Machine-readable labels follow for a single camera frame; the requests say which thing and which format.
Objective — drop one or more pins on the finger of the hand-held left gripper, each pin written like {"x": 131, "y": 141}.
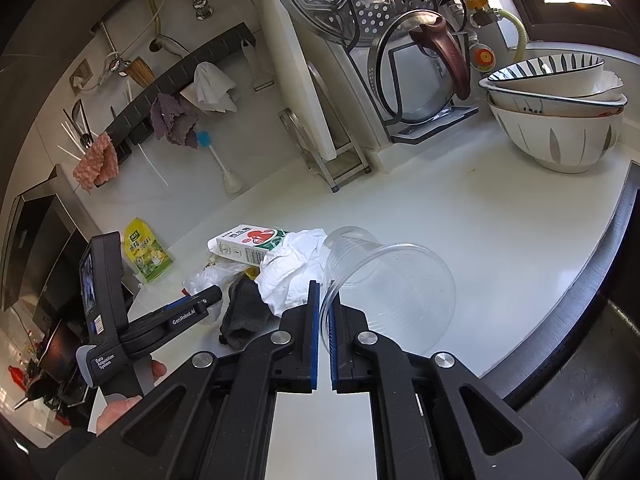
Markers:
{"x": 192, "y": 305}

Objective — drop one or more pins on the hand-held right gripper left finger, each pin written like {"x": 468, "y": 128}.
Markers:
{"x": 314, "y": 340}

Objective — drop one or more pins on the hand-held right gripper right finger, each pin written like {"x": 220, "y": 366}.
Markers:
{"x": 336, "y": 360}

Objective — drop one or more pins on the clear plastic bag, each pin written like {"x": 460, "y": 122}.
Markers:
{"x": 215, "y": 277}

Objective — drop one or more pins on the white paper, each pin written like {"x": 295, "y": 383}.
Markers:
{"x": 290, "y": 275}

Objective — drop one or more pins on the white milk carton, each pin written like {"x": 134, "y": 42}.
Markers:
{"x": 240, "y": 242}

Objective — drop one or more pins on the clear plastic cup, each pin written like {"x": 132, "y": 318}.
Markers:
{"x": 400, "y": 300}

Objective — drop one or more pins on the person's left forearm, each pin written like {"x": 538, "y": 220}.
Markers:
{"x": 60, "y": 452}

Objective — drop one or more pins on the person's left hand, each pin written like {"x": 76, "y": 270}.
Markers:
{"x": 117, "y": 408}

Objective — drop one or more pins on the dark grey cloth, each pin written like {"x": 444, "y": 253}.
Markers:
{"x": 243, "y": 316}

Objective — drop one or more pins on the black wok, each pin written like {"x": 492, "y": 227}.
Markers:
{"x": 62, "y": 355}

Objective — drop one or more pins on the yellow seasoning pouch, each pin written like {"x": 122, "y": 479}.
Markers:
{"x": 147, "y": 252}

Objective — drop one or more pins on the range hood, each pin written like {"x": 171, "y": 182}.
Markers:
{"x": 35, "y": 240}

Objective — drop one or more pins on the white bottle brush blue tip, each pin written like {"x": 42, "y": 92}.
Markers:
{"x": 232, "y": 181}

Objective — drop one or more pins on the pink dishcloth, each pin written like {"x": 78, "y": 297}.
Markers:
{"x": 95, "y": 162}

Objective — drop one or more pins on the thin white stick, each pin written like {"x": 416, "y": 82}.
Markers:
{"x": 155, "y": 166}

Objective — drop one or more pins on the metal cutting board stand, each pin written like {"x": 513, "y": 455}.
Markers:
{"x": 346, "y": 170}

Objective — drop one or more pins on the hanging metal ladle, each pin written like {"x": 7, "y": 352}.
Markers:
{"x": 82, "y": 127}

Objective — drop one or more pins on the purple dishcloth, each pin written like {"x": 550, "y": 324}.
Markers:
{"x": 172, "y": 120}

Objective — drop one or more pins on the white dishcloth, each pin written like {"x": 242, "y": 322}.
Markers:
{"x": 212, "y": 85}

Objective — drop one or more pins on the black dish rack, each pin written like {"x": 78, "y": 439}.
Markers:
{"x": 431, "y": 128}

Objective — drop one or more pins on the white cutting board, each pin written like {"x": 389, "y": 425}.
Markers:
{"x": 300, "y": 85}

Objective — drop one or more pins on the white peeler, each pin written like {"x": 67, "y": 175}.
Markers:
{"x": 257, "y": 67}

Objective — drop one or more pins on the large white leaf-pattern bowl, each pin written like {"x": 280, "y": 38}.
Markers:
{"x": 555, "y": 140}

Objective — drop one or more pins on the white bowl blue rim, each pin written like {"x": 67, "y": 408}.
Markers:
{"x": 535, "y": 106}

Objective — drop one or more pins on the round orange gauge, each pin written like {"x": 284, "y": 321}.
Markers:
{"x": 483, "y": 57}

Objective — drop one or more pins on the white bowl striped rim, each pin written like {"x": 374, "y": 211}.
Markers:
{"x": 575, "y": 77}

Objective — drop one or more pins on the white bowl wavy edge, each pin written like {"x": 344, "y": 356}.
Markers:
{"x": 607, "y": 91}

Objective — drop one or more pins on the wall socket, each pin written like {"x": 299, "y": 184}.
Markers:
{"x": 80, "y": 76}

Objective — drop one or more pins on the black wall hook rack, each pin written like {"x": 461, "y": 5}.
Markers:
{"x": 220, "y": 46}

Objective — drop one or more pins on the chrome wall valve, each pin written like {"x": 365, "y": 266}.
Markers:
{"x": 202, "y": 7}

